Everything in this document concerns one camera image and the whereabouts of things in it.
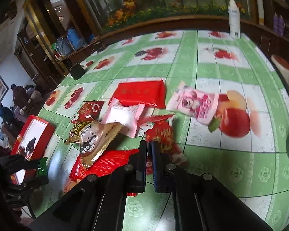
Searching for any red flower snack packet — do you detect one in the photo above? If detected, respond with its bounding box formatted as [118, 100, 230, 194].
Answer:
[138, 114, 187, 165]

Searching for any red ribbed foil packet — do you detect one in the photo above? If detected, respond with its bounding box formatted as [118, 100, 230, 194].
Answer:
[63, 149, 138, 196]

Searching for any white pink snack packet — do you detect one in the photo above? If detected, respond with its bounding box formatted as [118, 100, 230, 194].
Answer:
[102, 98, 145, 138]

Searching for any beige brown snack packet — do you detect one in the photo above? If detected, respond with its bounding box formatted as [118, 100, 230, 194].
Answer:
[64, 121, 123, 169]

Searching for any pink Lotso snack packet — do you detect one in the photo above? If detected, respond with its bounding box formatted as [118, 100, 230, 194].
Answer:
[166, 81, 219, 125]

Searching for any large red foil packet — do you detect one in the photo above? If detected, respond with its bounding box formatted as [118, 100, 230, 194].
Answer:
[109, 80, 166, 109]

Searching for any dark red star packet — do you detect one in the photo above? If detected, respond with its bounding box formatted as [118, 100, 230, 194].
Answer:
[70, 101, 105, 124]

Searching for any green fruit print tablecloth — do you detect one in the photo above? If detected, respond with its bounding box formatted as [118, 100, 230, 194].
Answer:
[29, 30, 289, 230]

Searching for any green snack packet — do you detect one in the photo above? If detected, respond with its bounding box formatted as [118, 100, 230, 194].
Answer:
[36, 157, 48, 178]

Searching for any red gift box tray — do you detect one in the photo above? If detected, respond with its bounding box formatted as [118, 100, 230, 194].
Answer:
[9, 114, 57, 186]

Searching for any black square cup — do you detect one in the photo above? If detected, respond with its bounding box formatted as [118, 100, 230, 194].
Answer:
[69, 63, 86, 80]

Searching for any blue thermos jug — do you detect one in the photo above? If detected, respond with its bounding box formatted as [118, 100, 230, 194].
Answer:
[67, 27, 83, 49]

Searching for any white red stool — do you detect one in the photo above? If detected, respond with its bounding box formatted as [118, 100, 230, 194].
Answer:
[271, 54, 289, 84]

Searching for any white spray bottle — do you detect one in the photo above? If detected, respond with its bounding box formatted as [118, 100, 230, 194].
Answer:
[228, 0, 241, 38]

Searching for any purple bottles pair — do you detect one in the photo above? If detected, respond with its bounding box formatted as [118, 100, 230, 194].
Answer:
[273, 13, 285, 36]

